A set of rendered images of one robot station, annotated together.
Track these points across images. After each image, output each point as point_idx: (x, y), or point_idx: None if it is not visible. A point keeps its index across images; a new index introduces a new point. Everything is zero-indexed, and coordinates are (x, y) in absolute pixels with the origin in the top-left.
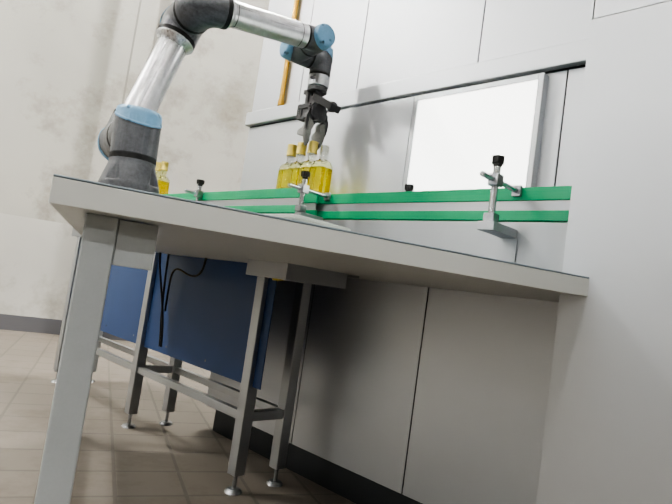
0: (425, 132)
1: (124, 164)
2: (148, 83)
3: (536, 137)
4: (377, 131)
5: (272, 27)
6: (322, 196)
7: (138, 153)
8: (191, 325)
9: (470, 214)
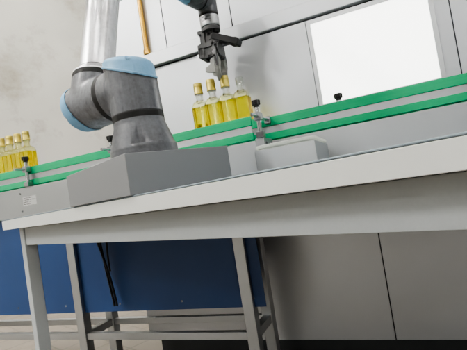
0: (326, 49)
1: (147, 123)
2: (103, 35)
3: (438, 34)
4: (274, 57)
5: None
6: (266, 120)
7: (155, 108)
8: (149, 274)
9: (433, 101)
